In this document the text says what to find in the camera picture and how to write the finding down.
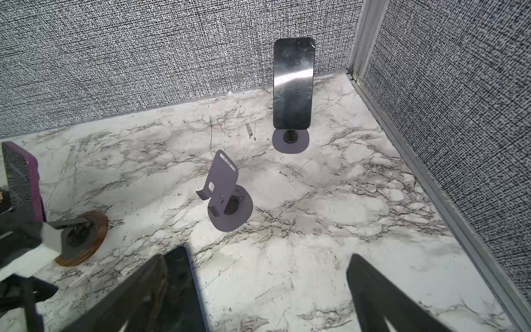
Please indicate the wooden base phone stand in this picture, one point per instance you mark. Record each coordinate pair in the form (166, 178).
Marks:
(81, 237)

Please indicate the middle purple phone stand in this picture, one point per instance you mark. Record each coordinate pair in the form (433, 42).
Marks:
(229, 204)

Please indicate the far right purple stand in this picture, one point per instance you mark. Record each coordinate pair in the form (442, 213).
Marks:
(290, 141)

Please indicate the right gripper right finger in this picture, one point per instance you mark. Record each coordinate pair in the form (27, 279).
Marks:
(380, 304)

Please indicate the purple case phone wooden stand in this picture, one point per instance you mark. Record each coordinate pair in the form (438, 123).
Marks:
(23, 181)

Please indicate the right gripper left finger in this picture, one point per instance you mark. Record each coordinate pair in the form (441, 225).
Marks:
(132, 306)

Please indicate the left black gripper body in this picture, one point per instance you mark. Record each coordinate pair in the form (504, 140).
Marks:
(25, 293)

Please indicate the blue case phone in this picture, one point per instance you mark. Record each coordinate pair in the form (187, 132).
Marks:
(182, 307)

